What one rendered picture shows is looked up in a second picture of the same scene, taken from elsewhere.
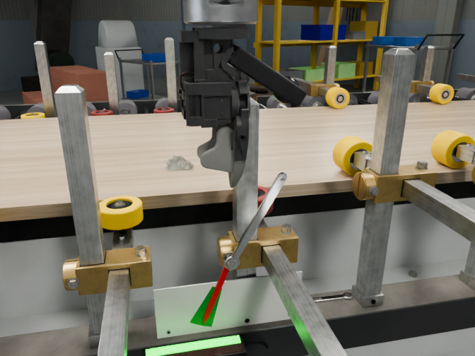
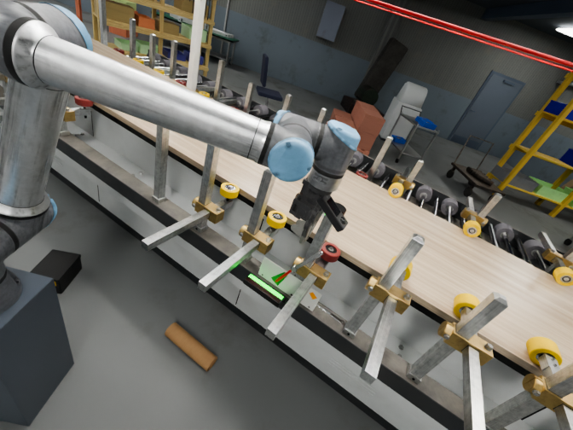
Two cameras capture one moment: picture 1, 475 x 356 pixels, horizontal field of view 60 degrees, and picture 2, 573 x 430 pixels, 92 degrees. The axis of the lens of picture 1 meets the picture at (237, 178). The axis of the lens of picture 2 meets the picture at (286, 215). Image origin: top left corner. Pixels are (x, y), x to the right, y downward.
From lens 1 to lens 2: 0.45 m
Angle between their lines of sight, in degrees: 30
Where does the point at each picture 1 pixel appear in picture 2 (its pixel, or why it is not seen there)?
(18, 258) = (242, 209)
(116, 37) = (410, 96)
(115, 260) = (257, 236)
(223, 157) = (298, 230)
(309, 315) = (288, 307)
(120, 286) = (250, 246)
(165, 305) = (265, 264)
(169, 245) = (294, 243)
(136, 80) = (404, 129)
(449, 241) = not seen: hidden behind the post
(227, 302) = (287, 281)
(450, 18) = not seen: outside the picture
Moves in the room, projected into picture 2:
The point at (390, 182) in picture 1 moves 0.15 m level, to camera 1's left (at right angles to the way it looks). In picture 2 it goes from (380, 291) to (343, 261)
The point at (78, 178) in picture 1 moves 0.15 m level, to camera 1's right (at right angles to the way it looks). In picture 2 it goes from (258, 201) to (288, 226)
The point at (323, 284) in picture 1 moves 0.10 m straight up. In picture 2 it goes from (350, 312) to (361, 298)
